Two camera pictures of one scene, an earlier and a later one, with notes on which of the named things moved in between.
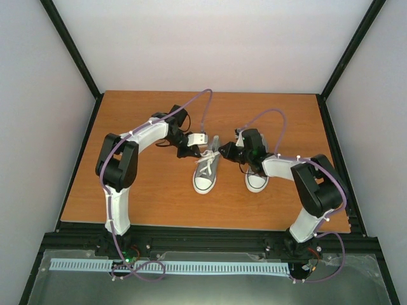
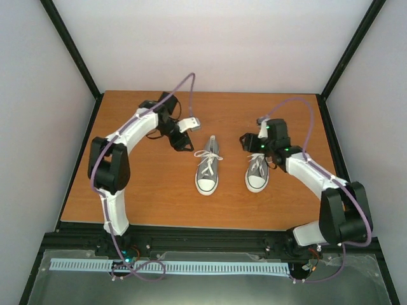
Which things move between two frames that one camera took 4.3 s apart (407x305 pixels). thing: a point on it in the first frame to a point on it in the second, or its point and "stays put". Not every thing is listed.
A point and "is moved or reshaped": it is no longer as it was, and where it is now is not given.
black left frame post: (62, 29) stays put
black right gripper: (229, 154) to (250, 145)
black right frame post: (351, 49) stays put
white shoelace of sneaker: (208, 155) is moved or reshaped
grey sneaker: (255, 182) stays put
